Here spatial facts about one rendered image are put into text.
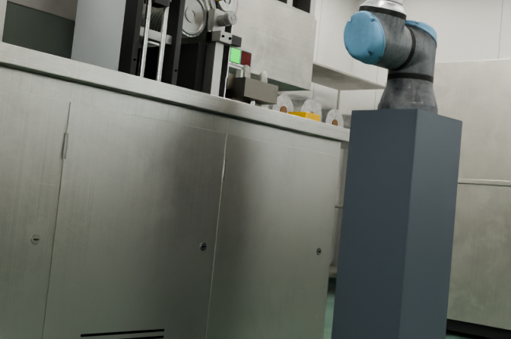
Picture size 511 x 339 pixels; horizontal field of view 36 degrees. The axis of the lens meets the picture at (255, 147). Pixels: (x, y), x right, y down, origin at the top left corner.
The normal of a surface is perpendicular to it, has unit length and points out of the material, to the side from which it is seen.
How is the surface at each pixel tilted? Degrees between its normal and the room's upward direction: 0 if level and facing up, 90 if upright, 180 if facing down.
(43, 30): 90
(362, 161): 90
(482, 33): 90
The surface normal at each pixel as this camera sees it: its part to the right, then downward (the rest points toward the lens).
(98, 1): -0.65, -0.12
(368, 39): -0.78, 0.00
